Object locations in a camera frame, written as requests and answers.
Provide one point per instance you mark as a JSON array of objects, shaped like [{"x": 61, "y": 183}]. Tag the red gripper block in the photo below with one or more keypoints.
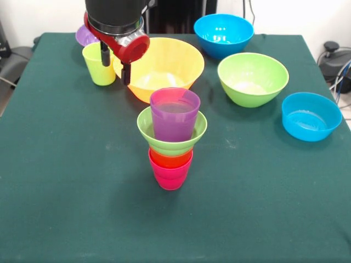
[{"x": 131, "y": 49}]

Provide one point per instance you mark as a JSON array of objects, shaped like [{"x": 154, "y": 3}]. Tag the green cup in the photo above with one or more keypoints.
[{"x": 96, "y": 71}]

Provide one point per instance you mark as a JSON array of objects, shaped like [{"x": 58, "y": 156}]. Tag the large orange bowl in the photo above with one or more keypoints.
[{"x": 170, "y": 60}]

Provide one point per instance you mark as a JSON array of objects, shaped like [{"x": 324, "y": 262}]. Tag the purple cup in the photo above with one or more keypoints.
[{"x": 174, "y": 126}]

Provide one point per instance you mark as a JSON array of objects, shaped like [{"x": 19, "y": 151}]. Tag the small ribbed green bowl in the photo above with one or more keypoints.
[{"x": 170, "y": 148}]

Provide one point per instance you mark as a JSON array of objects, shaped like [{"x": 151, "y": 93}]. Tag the orange-red cup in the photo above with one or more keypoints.
[{"x": 170, "y": 161}]

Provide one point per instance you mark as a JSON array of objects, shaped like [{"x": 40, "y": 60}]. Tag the pink cup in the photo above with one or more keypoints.
[{"x": 170, "y": 179}]

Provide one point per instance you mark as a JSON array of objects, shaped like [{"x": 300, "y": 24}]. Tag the purple bowl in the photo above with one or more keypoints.
[{"x": 85, "y": 35}]

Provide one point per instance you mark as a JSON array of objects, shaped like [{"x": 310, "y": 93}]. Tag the deep blue bowl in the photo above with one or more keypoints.
[{"x": 219, "y": 46}]

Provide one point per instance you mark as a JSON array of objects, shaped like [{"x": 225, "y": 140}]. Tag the large green bowl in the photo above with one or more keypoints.
[{"x": 252, "y": 82}]

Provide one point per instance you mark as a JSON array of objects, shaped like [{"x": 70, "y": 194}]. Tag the dark green tablecloth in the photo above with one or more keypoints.
[{"x": 175, "y": 205}]

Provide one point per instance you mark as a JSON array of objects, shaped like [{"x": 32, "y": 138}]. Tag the shallow blue bowl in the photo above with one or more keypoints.
[{"x": 311, "y": 120}]

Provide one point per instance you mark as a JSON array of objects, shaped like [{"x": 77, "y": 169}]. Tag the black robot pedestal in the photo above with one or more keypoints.
[{"x": 178, "y": 16}]

